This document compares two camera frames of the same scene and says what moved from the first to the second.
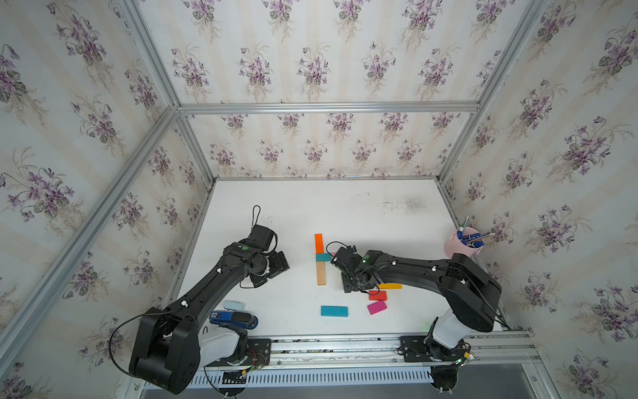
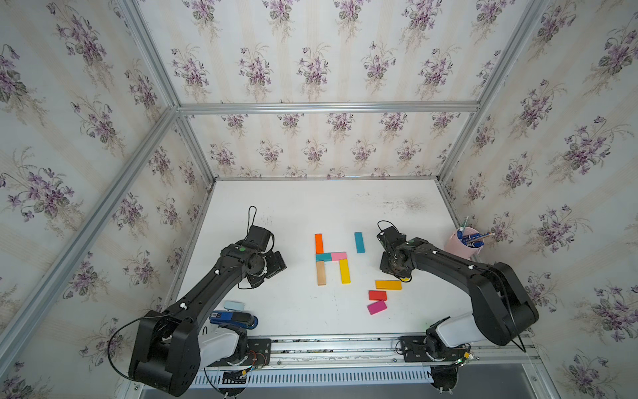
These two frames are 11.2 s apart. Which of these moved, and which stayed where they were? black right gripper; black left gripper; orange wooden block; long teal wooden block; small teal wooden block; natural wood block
Moved: long teal wooden block; black right gripper
Stayed: natural wood block; black left gripper; small teal wooden block; orange wooden block
